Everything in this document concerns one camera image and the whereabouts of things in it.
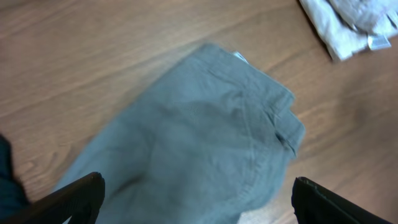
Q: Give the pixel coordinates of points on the grey shorts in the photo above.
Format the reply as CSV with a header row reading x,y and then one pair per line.
x,y
209,140

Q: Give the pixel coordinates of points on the black garment with blue stripes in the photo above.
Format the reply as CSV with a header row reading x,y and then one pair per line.
x,y
13,197

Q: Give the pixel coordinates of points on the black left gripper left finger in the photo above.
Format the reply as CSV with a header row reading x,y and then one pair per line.
x,y
76,203

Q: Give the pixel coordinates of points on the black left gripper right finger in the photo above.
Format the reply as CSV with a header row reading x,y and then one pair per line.
x,y
314,204

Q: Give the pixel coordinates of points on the beige folded shorts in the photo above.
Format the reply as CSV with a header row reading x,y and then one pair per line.
x,y
348,27

